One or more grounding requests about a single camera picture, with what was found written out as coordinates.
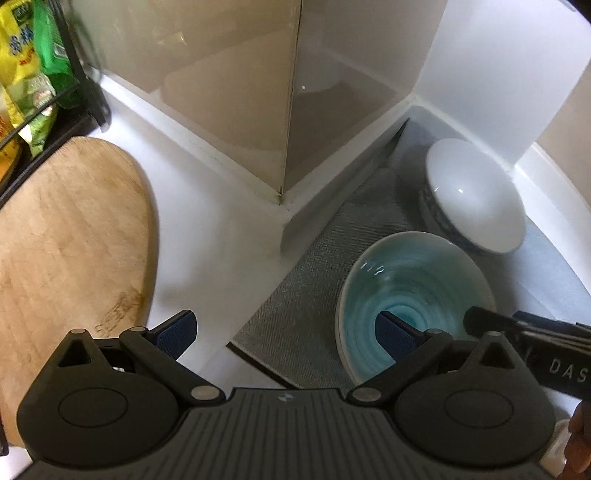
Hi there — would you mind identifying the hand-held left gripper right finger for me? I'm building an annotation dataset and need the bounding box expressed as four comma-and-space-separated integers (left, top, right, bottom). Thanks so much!
346, 311, 516, 407

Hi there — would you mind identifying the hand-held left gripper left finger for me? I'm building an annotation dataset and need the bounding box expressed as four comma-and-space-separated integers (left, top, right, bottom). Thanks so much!
55, 310, 225, 407

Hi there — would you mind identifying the grey mat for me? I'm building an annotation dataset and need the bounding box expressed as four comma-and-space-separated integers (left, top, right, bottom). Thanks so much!
228, 117, 575, 389

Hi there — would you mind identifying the cream bowl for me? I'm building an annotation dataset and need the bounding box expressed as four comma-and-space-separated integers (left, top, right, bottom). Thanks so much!
542, 418, 573, 477

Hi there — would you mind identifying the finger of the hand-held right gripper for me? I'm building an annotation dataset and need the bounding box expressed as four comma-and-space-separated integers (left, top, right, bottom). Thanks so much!
463, 305, 591, 344

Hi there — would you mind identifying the white bowl with blue pattern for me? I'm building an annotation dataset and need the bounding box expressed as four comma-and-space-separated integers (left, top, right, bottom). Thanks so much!
418, 137, 527, 255

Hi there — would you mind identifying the light blue ribbed bowl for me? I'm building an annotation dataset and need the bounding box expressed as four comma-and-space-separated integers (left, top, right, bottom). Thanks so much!
335, 231, 498, 387

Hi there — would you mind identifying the black wire rack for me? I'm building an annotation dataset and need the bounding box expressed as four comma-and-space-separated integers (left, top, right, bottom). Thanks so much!
0, 0, 112, 205

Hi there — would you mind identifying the yellow packet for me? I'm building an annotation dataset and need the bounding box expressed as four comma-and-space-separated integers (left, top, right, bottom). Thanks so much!
0, 0, 48, 129

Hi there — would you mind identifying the wooden cutting board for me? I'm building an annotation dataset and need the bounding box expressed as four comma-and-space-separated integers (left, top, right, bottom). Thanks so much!
0, 137, 157, 449

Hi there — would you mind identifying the green packet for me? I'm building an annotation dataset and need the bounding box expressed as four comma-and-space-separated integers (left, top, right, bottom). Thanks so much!
21, 0, 80, 158

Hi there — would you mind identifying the person's right hand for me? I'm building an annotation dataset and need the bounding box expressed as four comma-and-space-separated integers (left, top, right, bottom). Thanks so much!
560, 401, 591, 480

